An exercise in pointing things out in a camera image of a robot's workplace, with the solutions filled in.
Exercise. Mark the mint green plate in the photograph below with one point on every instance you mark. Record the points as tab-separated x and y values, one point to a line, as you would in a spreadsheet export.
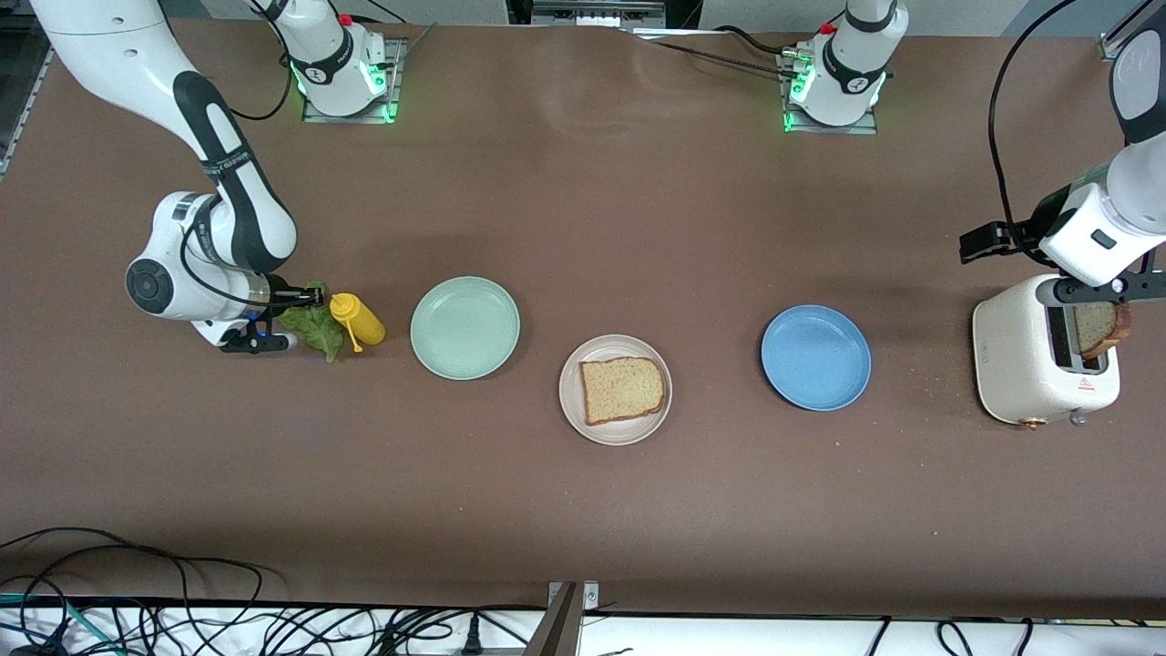
465	328

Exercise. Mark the aluminium frame rail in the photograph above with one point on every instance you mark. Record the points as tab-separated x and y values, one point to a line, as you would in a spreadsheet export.
27	107
1113	41

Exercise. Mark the brown bread slice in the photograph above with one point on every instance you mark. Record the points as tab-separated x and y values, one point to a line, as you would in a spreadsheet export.
1098	330
624	390

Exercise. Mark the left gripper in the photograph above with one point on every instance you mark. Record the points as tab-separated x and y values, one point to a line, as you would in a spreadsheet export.
1044	219

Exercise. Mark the yellow mustard squeeze bottle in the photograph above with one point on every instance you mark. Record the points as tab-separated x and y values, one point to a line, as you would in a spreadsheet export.
364	323

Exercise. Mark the blue plate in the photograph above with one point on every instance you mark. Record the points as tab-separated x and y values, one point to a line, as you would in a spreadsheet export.
815	357

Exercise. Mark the green lettuce leaf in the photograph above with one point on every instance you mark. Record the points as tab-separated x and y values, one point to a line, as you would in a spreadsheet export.
314	333

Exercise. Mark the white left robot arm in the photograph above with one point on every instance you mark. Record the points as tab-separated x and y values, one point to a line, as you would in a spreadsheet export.
852	64

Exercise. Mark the metal frame crossbar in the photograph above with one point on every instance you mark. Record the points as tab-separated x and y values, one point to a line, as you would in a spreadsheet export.
597	11

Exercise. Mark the black power plug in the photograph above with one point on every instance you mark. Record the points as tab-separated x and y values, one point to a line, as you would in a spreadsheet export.
472	638

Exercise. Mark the cream white toaster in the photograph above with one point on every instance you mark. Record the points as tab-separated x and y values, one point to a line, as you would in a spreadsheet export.
1011	355

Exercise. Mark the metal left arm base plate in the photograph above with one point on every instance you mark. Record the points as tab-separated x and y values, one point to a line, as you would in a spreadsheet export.
856	129

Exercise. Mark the metal camera mount beam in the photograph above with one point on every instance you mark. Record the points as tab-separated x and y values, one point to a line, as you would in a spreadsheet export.
560	629

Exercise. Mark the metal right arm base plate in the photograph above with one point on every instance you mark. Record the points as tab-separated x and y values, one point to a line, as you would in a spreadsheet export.
392	64

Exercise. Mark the beige plate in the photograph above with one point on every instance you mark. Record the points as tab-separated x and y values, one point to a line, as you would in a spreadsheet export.
615	435

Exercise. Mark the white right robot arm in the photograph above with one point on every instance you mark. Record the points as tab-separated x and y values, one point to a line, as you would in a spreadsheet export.
118	46

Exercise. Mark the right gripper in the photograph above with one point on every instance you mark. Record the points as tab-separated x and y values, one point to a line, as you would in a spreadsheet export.
281	295

